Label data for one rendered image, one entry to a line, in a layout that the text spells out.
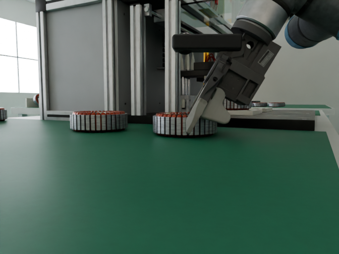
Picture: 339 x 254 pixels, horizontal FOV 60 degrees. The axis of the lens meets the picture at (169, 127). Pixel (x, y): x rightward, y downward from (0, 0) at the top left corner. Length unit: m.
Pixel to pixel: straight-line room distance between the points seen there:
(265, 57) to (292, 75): 5.69
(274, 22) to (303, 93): 5.68
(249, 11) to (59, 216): 0.43
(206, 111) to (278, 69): 5.81
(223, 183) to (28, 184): 0.14
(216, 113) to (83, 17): 0.55
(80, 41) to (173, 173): 0.69
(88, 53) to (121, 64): 0.11
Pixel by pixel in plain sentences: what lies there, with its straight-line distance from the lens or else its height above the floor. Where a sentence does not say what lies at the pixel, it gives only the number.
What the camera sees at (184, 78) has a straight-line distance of 0.93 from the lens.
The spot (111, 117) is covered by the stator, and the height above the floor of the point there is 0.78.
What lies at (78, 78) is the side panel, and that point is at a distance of 0.89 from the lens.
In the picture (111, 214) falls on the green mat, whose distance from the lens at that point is 0.16.
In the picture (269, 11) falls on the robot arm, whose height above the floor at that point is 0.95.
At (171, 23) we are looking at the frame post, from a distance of 0.74.
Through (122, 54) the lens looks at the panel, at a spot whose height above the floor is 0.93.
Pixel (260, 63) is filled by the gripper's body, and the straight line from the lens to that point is 0.52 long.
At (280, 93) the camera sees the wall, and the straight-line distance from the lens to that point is 6.21.
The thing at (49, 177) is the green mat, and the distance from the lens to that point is 0.25.
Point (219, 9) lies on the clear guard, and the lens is 0.89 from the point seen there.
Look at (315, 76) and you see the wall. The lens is 6.19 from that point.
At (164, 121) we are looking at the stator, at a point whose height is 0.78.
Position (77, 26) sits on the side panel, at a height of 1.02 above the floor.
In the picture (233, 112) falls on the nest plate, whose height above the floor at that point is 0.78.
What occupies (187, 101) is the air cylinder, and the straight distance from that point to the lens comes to 0.88.
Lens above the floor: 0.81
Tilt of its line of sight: 5 degrees down
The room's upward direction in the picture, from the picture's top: straight up
